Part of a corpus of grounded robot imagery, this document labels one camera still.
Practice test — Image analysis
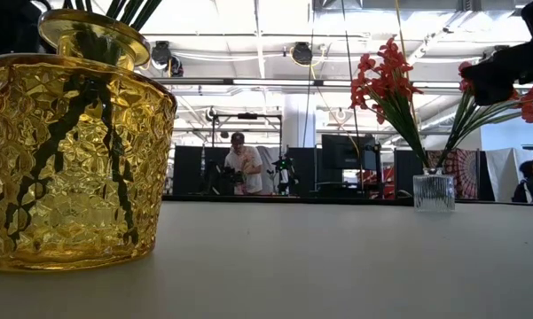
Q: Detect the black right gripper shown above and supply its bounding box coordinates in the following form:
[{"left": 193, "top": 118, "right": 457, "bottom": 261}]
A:
[{"left": 463, "top": 40, "right": 533, "bottom": 106}]

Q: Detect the clear glass vase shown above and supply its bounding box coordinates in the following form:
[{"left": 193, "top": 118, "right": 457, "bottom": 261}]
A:
[{"left": 412, "top": 167, "right": 457, "bottom": 213}]

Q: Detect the yellow glass vase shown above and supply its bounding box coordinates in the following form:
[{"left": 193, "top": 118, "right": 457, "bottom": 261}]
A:
[{"left": 0, "top": 7, "right": 178, "bottom": 272}]

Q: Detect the white hanging cloth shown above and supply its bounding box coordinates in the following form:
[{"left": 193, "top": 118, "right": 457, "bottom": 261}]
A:
[{"left": 485, "top": 147, "right": 533, "bottom": 204}]

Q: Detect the patterned hanging cloth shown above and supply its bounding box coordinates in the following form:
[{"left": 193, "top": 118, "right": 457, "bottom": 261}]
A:
[{"left": 427, "top": 148, "right": 481, "bottom": 200}]

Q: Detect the black partition panel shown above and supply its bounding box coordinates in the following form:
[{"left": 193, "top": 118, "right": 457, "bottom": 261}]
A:
[
  {"left": 172, "top": 144, "right": 231, "bottom": 196},
  {"left": 393, "top": 149, "right": 427, "bottom": 196},
  {"left": 287, "top": 146, "right": 320, "bottom": 196}
]

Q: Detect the black monitor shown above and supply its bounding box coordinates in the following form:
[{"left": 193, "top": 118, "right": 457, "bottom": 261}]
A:
[{"left": 321, "top": 134, "right": 379, "bottom": 172}]

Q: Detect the ceiling light strip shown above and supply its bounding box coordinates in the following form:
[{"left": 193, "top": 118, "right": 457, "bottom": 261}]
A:
[{"left": 153, "top": 77, "right": 466, "bottom": 89}]

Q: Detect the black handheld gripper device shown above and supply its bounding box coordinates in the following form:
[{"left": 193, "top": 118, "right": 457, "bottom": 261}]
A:
[{"left": 271, "top": 154, "right": 300, "bottom": 197}]

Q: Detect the silver ceiling duct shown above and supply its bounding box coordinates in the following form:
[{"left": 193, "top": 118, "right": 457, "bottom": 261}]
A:
[{"left": 419, "top": 99, "right": 533, "bottom": 134}]

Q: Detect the black ceiling cable reel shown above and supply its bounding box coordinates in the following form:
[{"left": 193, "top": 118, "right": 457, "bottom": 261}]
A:
[
  {"left": 291, "top": 41, "right": 314, "bottom": 66},
  {"left": 151, "top": 39, "right": 184, "bottom": 77}
]

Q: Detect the black frame rig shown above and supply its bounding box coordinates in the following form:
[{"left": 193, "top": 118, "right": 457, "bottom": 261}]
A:
[{"left": 210, "top": 112, "right": 286, "bottom": 196}]

